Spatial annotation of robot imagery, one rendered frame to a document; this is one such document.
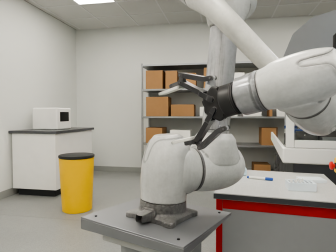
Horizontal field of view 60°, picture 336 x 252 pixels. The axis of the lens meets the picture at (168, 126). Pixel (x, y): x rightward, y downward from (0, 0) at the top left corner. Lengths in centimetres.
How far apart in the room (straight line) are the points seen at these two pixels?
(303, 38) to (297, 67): 152
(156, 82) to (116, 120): 120
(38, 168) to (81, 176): 104
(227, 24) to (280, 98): 31
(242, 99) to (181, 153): 35
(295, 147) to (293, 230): 75
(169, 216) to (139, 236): 13
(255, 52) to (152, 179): 48
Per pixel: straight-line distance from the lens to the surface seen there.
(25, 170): 449
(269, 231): 145
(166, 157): 90
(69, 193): 353
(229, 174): 104
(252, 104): 63
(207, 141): 72
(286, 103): 62
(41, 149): 430
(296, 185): 153
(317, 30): 214
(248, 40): 83
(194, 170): 95
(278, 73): 60
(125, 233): 89
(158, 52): 565
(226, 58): 105
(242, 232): 146
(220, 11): 85
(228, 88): 66
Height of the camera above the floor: 112
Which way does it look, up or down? 2 degrees down
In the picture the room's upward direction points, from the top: straight up
